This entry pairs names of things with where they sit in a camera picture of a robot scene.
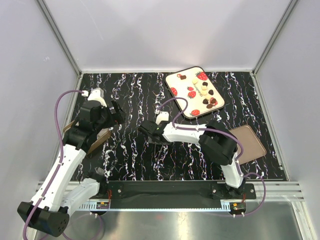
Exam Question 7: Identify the metal tongs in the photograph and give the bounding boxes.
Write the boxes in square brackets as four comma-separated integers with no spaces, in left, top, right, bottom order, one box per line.
[152,144,158,171]

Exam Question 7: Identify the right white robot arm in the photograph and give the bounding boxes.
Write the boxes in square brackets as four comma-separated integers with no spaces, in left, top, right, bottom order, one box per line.
[138,120,246,199]

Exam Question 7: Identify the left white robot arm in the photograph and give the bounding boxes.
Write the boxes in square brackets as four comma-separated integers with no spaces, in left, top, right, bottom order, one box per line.
[17,100,126,237]

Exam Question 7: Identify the gold tin box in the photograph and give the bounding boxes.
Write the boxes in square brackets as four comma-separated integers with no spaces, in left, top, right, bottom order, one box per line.
[62,120,112,158]

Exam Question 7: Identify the strawberry print tray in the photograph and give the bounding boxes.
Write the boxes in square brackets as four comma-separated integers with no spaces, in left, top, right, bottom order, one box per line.
[165,66,225,119]

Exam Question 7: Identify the left controller board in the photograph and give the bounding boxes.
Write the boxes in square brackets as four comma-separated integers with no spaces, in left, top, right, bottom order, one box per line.
[96,201,110,210]

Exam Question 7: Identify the controller board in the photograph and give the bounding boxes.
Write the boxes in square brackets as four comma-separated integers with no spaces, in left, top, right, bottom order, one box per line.
[231,202,247,212]
[96,201,110,210]

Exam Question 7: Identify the rose gold tin lid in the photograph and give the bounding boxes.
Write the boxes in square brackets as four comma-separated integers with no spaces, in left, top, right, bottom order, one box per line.
[230,124,267,165]

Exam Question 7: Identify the right controller board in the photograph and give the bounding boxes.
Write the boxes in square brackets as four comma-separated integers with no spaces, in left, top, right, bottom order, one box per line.
[231,202,247,212]

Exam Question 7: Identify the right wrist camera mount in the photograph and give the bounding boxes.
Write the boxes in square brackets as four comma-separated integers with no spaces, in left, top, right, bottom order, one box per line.
[155,111,169,125]

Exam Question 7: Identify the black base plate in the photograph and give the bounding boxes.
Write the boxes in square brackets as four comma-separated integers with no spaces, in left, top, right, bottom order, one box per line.
[98,180,257,210]

